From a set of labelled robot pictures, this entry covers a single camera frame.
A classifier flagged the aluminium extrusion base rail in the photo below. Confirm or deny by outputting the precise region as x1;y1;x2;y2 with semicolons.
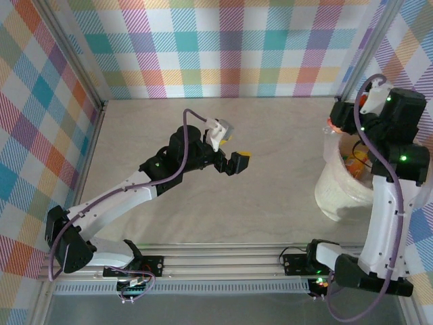
37;240;412;282

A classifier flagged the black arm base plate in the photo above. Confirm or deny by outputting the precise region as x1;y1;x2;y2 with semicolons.
282;252;339;277
103;255;165;279

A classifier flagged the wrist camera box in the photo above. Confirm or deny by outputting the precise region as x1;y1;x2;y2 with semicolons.
359;83;390;115
202;117;235;152

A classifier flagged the arm controller board with wires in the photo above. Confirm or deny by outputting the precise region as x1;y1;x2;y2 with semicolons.
308;276;334;301
116;276;152;304

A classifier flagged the white bin with plastic liner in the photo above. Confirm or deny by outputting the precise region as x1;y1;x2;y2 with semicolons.
313;130;433;223

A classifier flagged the orange juice bottle black top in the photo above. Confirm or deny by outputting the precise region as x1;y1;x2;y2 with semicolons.
344;150;373;177

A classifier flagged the aluminium frame post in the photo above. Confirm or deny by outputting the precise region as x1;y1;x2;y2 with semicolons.
33;0;110;111
336;0;407;104

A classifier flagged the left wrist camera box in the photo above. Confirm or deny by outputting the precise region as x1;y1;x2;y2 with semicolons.
202;117;235;152

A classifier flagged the grey slotted cable duct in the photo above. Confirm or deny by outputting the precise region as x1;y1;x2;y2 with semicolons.
53;282;311;296

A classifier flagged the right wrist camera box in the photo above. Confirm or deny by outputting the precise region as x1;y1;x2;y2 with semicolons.
359;83;390;115

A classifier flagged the aluminium side rail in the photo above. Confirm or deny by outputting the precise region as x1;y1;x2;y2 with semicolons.
59;100;110;255

